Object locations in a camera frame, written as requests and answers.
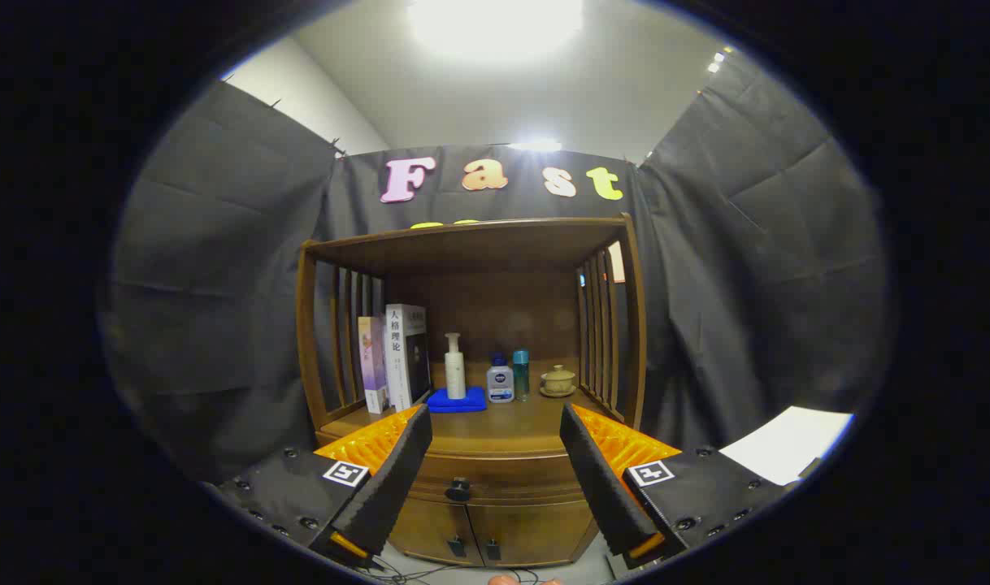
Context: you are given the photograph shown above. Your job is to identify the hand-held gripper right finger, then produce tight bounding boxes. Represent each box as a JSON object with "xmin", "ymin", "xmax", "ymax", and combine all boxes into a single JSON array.
[{"xmin": 559, "ymin": 404, "xmax": 788, "ymax": 570}]

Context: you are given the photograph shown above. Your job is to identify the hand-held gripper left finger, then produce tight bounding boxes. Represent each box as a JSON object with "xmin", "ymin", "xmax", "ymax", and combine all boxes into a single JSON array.
[{"xmin": 215, "ymin": 404, "xmax": 433, "ymax": 570}]

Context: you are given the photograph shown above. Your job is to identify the wooden drawer with black knob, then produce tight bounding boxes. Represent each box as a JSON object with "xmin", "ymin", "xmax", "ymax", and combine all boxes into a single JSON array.
[{"xmin": 406, "ymin": 451, "xmax": 606, "ymax": 506}]

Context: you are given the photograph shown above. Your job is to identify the wooden cabinet door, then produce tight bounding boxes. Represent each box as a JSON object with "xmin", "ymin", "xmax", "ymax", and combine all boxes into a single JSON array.
[
  {"xmin": 465, "ymin": 500, "xmax": 600, "ymax": 568},
  {"xmin": 388, "ymin": 497, "xmax": 470, "ymax": 566}
]

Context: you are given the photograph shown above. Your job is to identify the wooden countertop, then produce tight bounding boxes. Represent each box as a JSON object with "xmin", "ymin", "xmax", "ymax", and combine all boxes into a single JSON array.
[{"xmin": 316, "ymin": 357, "xmax": 630, "ymax": 457}]

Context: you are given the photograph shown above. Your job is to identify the brown wooden cabinet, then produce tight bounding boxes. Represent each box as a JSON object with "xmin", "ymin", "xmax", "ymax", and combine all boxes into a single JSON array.
[{"xmin": 294, "ymin": 213, "xmax": 649, "ymax": 568}]

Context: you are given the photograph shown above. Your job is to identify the blue folded cloth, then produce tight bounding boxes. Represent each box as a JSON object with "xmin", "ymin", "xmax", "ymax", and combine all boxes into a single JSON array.
[{"xmin": 426, "ymin": 386, "xmax": 488, "ymax": 414}]

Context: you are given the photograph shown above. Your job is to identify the purple book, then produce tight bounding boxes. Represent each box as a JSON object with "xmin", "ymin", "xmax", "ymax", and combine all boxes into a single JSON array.
[{"xmin": 357, "ymin": 315, "xmax": 390, "ymax": 415}]

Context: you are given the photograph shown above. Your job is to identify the beige lidded tea cup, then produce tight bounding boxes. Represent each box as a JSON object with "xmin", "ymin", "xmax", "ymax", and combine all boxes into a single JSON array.
[{"xmin": 540, "ymin": 364, "xmax": 578, "ymax": 398}]

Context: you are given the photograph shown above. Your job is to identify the white pump bottle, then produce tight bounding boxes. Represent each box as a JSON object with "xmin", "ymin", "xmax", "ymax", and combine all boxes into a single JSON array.
[{"xmin": 444, "ymin": 331, "xmax": 467, "ymax": 401}]

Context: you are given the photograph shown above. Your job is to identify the white book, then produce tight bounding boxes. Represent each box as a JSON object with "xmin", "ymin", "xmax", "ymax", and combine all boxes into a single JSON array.
[{"xmin": 384, "ymin": 303, "xmax": 432, "ymax": 411}]

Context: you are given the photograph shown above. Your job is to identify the white bottle with blue cap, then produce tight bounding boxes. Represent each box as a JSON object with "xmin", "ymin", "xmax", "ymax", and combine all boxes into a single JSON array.
[{"xmin": 486, "ymin": 355, "xmax": 516, "ymax": 405}]

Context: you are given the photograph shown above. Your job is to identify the white flat board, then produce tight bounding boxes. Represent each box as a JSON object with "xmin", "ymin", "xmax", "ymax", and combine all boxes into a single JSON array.
[{"xmin": 719, "ymin": 405, "xmax": 855, "ymax": 487}]

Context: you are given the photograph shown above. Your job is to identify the black backdrop cloth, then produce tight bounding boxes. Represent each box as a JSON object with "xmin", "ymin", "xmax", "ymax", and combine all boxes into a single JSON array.
[{"xmin": 101, "ymin": 61, "xmax": 890, "ymax": 488}]

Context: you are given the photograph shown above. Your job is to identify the black floor cables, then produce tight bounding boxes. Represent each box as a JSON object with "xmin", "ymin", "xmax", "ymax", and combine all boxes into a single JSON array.
[{"xmin": 357, "ymin": 559, "xmax": 561, "ymax": 585}]

